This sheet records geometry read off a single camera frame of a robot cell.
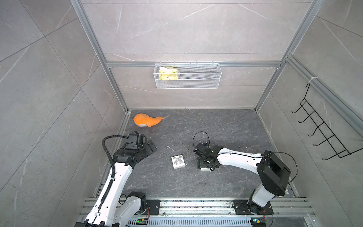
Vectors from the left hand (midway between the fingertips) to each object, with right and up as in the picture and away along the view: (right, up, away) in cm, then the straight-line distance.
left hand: (148, 147), depth 78 cm
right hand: (+33, -12, +9) cm, 36 cm away
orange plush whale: (-10, +16, +25) cm, 32 cm away
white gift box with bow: (+16, -11, +10) cm, 22 cm away
